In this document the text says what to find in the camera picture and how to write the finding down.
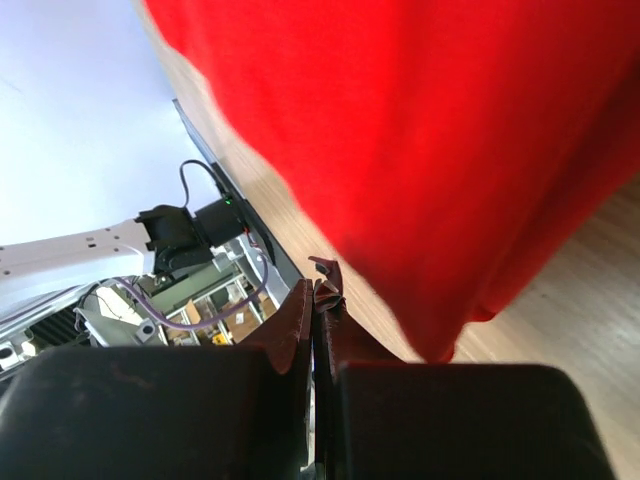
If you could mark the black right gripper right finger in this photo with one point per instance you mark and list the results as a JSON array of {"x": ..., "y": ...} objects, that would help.
[{"x": 364, "y": 427}]

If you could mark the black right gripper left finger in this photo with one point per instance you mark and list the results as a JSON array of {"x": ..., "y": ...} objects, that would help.
[{"x": 279, "y": 423}]

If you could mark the red t shirt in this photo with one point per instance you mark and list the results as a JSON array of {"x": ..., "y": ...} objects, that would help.
[{"x": 446, "y": 149}]

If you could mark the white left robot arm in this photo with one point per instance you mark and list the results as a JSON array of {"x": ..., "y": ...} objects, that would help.
[{"x": 161, "y": 240}]

